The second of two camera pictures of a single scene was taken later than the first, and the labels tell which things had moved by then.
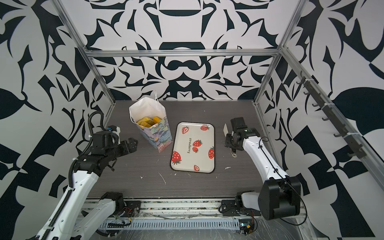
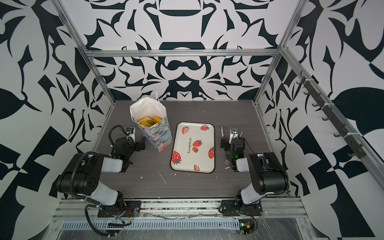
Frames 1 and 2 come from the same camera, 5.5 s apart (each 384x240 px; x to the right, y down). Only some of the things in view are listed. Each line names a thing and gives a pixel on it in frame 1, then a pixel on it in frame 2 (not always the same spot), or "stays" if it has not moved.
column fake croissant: (146, 122) stays
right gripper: (227, 142) → (225, 142)
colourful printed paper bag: (158, 135) stays
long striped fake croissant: (156, 119) stays
